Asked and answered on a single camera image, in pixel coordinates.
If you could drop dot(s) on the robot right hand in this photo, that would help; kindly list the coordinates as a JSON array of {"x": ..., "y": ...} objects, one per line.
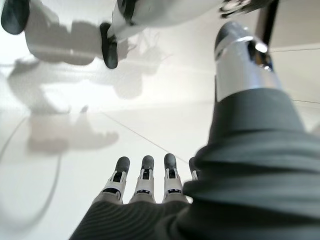
[{"x": 250, "y": 175}]

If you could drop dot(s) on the robot right leg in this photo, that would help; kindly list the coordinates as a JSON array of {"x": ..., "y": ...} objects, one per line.
[{"x": 150, "y": 12}]

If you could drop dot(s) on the robot leg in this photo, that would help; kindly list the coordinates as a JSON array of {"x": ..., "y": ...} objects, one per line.
[
  {"x": 150, "y": 12},
  {"x": 15, "y": 17}
]

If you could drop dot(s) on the robot left leg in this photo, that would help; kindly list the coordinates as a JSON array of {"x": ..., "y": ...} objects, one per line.
[{"x": 15, "y": 17}]

